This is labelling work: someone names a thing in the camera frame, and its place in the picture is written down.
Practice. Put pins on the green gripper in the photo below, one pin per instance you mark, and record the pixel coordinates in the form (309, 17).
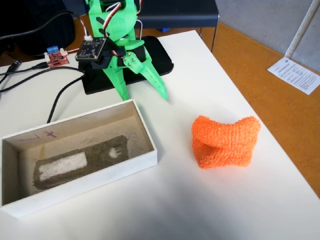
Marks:
(130, 60)

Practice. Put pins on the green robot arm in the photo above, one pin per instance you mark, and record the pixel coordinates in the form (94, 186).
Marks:
(117, 5)

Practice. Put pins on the small blue object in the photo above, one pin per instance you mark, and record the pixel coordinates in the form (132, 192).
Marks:
(163, 29)

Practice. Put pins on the black chair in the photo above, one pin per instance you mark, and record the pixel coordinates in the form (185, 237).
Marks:
(180, 12)

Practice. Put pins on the red controller board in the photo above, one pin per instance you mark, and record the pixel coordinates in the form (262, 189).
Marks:
(57, 60)

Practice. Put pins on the orange knitted cloth bundle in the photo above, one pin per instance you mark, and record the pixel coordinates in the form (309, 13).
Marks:
(225, 142)

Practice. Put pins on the white open cardboard box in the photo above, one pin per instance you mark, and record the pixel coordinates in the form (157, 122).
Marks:
(82, 185)

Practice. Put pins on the black bag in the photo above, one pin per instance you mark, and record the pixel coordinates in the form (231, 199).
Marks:
(32, 20)

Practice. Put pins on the white printed paper sheet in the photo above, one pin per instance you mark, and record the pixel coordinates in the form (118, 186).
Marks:
(296, 75)

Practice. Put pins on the white metal pole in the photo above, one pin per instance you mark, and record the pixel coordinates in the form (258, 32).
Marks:
(300, 27)

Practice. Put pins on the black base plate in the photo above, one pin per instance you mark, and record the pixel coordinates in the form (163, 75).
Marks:
(155, 53)

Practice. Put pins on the black camera circuit board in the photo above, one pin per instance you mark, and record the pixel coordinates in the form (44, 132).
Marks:
(91, 49)

